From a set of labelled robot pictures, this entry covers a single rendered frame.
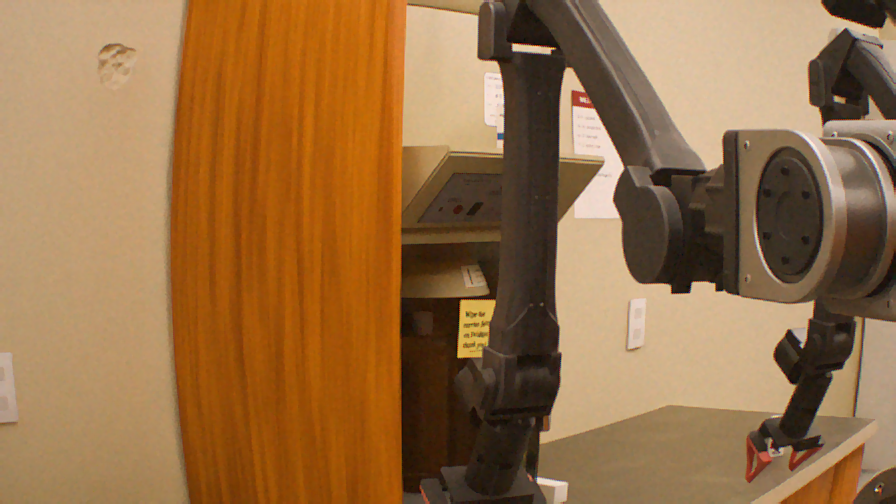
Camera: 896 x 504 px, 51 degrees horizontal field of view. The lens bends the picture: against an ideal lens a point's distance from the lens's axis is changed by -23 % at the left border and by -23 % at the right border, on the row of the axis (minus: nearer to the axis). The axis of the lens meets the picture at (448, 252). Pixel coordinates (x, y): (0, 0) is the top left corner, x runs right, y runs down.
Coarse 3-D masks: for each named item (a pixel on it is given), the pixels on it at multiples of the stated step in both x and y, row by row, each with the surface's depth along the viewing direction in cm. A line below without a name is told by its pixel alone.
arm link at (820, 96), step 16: (816, 64) 134; (816, 80) 135; (816, 96) 135; (832, 96) 134; (864, 96) 137; (832, 112) 135; (848, 112) 134; (864, 112) 137; (816, 304) 141; (816, 320) 140; (832, 320) 137; (848, 320) 138; (832, 336) 137; (848, 336) 139; (832, 352) 138; (848, 352) 139
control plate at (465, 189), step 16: (464, 176) 146; (480, 176) 148; (496, 176) 150; (448, 192) 147; (464, 192) 149; (480, 192) 151; (496, 192) 153; (432, 208) 147; (448, 208) 150; (464, 208) 152; (480, 208) 154; (496, 208) 156
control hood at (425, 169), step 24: (408, 168) 144; (432, 168) 142; (456, 168) 143; (480, 168) 146; (576, 168) 159; (600, 168) 163; (408, 192) 145; (432, 192) 145; (576, 192) 165; (408, 216) 146
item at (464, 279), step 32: (416, 256) 151; (448, 256) 156; (480, 256) 160; (416, 288) 152; (448, 288) 156; (480, 288) 160; (416, 320) 152; (448, 320) 156; (416, 352) 152; (448, 352) 156; (416, 384) 152; (448, 384) 157; (416, 416) 153; (448, 416) 157; (416, 448) 153; (448, 448) 157; (416, 480) 153
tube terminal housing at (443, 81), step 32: (416, 32) 151; (448, 32) 155; (416, 64) 151; (448, 64) 156; (480, 64) 160; (416, 96) 152; (448, 96) 156; (480, 96) 161; (416, 128) 152; (448, 128) 156; (480, 128) 161
